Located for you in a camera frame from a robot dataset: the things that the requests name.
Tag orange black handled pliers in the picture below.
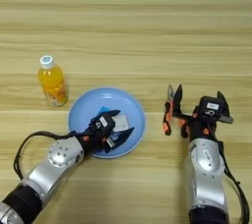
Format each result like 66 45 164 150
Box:
161 84 190 138

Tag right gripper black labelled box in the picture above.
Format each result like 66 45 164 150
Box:
197 95 226 120

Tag orange juice bottle white cap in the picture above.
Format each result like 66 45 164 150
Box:
37 54 69 108

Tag small grey square block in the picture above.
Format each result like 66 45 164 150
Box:
111 114 130 134

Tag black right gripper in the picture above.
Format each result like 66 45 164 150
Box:
171 84 235 142

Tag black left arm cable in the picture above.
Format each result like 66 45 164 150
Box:
13 131 78 181

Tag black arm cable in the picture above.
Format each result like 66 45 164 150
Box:
13 131 78 181
218 136 251 224

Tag light blue round plate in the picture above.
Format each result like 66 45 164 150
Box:
67 86 147 159

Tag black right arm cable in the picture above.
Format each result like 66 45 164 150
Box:
218 136 251 224

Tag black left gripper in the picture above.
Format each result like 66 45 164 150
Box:
78 109 136 157

